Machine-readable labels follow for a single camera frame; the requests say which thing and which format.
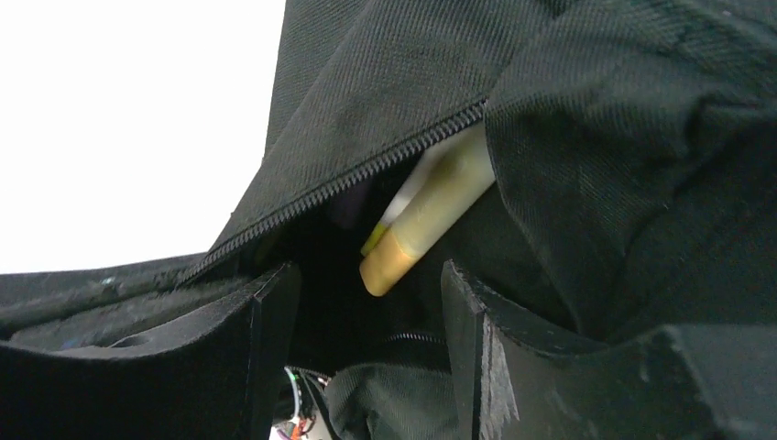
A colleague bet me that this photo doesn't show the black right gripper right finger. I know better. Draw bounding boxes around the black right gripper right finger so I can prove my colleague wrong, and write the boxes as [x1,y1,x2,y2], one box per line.
[441,261,776,439]

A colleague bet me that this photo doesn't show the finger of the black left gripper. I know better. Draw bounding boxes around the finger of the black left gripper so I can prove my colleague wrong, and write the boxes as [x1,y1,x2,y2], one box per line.
[1,255,248,351]

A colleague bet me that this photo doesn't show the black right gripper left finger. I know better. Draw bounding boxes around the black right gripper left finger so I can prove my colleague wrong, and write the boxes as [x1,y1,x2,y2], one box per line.
[1,263,301,439]

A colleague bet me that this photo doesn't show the orange highlighter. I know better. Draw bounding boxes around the orange highlighter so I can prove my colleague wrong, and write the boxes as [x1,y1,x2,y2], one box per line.
[359,123,495,297]

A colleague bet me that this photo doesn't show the black backpack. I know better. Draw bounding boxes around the black backpack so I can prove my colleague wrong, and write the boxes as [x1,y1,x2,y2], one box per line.
[183,1,776,439]

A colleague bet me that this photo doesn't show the white yellow marker pen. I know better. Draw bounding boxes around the white yellow marker pen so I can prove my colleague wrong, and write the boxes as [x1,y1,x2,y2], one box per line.
[360,135,460,257]

